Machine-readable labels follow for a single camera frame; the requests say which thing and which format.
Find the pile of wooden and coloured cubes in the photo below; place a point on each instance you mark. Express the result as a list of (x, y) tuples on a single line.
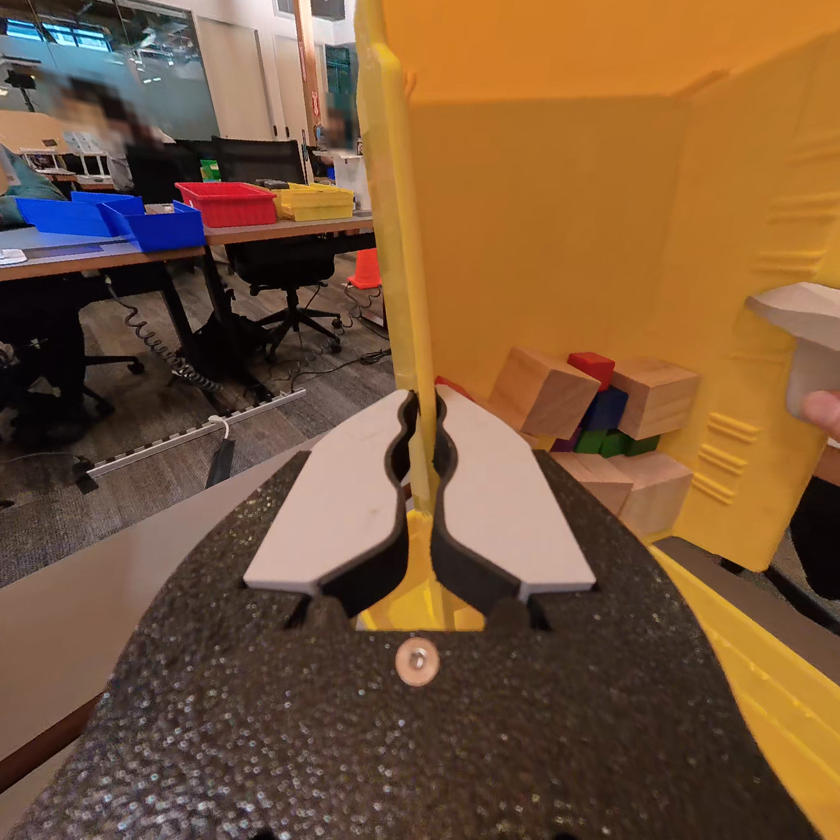
[(544, 394)]

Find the wooden top office desk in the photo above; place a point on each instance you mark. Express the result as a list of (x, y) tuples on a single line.
[(289, 228)]

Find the yellow plastic box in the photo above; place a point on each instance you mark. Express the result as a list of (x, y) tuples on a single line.
[(558, 229), (787, 689)]

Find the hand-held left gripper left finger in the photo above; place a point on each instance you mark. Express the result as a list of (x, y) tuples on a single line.
[(328, 499)]

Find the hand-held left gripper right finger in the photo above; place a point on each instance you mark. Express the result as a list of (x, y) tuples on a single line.
[(505, 505)]

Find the orange traffic cone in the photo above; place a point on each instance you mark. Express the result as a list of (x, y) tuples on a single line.
[(365, 272)]

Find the grey top office desk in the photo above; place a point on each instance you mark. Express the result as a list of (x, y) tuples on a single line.
[(79, 256)]

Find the red plastic bin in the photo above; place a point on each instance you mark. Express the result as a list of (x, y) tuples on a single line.
[(229, 207)]

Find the blue plastic bin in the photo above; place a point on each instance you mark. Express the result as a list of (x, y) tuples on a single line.
[(59, 216), (164, 229)]

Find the black mesh office chair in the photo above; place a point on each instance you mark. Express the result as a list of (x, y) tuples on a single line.
[(275, 262)]

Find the yellow plastic bin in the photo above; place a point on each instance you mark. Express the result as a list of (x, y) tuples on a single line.
[(318, 207)]

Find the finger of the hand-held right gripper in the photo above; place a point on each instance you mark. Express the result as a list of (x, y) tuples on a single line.
[(814, 341)]

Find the person's right hand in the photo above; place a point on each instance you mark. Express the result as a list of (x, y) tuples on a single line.
[(825, 410)]

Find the green box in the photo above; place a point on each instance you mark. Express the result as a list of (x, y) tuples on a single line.
[(210, 172)]

